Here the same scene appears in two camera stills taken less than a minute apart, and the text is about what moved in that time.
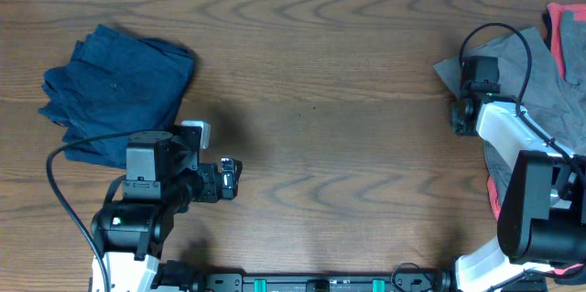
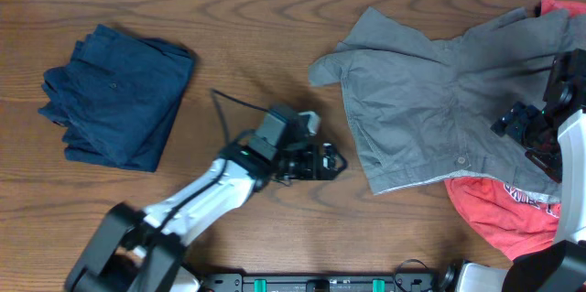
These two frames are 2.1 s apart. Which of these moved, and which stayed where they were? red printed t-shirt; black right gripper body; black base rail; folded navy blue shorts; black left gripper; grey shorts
Moved: red printed t-shirt; grey shorts; black right gripper body; black left gripper
Stayed: black base rail; folded navy blue shorts
